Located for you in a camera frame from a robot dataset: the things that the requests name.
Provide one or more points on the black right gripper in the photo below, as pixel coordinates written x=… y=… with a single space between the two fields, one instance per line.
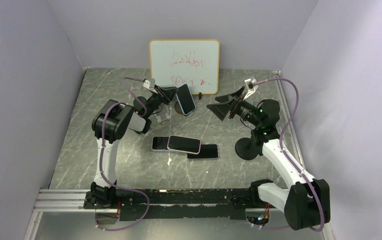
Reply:
x=221 y=110

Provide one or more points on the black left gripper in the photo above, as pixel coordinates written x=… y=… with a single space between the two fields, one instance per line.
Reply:
x=168 y=97

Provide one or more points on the blue case phone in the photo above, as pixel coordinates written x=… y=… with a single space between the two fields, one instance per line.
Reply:
x=185 y=99

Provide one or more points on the silver metal phone stand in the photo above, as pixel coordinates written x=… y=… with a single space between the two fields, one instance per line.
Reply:
x=164 y=113

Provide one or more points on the yellow framed whiteboard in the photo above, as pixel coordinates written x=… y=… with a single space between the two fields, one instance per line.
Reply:
x=195 y=62

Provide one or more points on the lilac case phone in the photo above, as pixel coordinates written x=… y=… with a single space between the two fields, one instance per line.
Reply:
x=160 y=143

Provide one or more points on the beige pink case phone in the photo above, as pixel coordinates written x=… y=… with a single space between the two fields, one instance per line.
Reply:
x=184 y=144

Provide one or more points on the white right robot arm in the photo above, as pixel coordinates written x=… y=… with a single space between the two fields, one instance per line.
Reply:
x=305 y=201

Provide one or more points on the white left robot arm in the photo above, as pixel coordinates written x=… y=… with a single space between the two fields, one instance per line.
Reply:
x=109 y=126

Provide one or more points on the wooden round phone stand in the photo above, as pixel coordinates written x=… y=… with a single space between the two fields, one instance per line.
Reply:
x=177 y=108

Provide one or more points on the black phone dark case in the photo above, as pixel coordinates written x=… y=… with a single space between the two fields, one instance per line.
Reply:
x=207 y=151

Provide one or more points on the black round phone stand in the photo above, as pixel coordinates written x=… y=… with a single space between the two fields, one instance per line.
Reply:
x=246 y=149

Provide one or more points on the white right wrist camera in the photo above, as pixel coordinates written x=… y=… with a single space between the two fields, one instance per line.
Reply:
x=251 y=87

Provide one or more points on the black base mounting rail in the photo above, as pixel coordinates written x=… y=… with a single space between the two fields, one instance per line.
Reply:
x=160 y=204

